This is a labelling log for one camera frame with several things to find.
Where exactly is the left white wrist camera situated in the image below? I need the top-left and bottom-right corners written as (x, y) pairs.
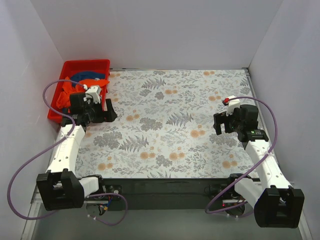
top-left (83, 85), bottom-right (102, 104)

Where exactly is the aluminium mounting rail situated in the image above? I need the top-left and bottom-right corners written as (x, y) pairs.
top-left (21, 187), bottom-right (43, 240)

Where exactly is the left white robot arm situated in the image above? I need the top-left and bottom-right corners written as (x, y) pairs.
top-left (36, 93), bottom-right (118, 211)

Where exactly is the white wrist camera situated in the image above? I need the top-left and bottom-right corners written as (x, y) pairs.
top-left (222, 95), bottom-right (241, 117)
top-left (83, 85), bottom-right (102, 104)

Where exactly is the floral table mat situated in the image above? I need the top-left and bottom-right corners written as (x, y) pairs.
top-left (75, 69), bottom-right (253, 178)

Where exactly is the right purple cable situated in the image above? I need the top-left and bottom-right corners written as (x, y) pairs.
top-left (204, 96), bottom-right (279, 218)

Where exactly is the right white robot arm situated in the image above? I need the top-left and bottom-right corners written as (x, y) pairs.
top-left (213, 99), bottom-right (305, 229)

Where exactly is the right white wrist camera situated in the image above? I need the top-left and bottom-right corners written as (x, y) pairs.
top-left (222, 95), bottom-right (241, 117)

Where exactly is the blue t shirt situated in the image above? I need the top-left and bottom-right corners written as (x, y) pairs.
top-left (69, 71), bottom-right (106, 83)

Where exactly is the red plastic bin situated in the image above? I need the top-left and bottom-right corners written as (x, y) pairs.
top-left (51, 59), bottom-right (110, 113)

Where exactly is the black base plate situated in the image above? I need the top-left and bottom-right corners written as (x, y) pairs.
top-left (87, 174), bottom-right (237, 211)

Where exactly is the orange t shirt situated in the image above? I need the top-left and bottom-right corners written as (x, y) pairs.
top-left (56, 78), bottom-right (109, 110)

